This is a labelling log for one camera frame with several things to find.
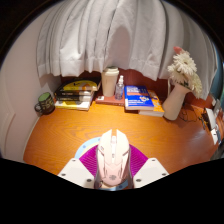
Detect red book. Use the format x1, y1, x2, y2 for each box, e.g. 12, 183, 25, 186
95, 94, 126, 107

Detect clear spray bottle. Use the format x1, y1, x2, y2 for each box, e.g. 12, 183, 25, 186
114, 74, 125, 101

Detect white curtain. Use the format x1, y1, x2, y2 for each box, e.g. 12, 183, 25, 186
35, 0, 218, 100

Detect white vase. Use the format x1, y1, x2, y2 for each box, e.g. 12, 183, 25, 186
162, 82, 192, 121

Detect yellow and white book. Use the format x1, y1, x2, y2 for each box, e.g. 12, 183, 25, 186
54, 98, 93, 112

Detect black spine book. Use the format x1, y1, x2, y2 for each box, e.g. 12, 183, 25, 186
54, 94, 95, 103
55, 89, 96, 98

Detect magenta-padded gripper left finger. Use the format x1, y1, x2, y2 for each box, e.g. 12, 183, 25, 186
57, 143, 101, 190

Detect pink computer mouse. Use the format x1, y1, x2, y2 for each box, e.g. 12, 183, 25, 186
94, 129, 132, 190

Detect white flat device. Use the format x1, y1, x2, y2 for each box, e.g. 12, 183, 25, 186
204, 107, 223, 145

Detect yellow and black cover book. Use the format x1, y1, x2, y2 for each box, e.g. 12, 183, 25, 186
59, 78, 102, 93

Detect black cable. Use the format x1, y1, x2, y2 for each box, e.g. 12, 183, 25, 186
178, 102, 210, 130

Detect cream tumbler with lid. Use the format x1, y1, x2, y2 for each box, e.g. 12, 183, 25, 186
101, 65, 120, 98

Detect blue cover book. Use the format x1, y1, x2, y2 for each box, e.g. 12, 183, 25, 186
124, 85, 155, 111

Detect dark mug with green inside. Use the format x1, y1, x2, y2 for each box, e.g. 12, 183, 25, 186
34, 91, 56, 116

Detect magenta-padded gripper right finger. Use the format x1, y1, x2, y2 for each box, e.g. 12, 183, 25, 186
128, 143, 170, 190

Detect orange cover book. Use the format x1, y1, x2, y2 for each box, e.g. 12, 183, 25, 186
138, 89, 166, 118

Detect white flower bouquet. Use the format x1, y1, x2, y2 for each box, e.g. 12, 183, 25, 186
167, 46, 204, 100

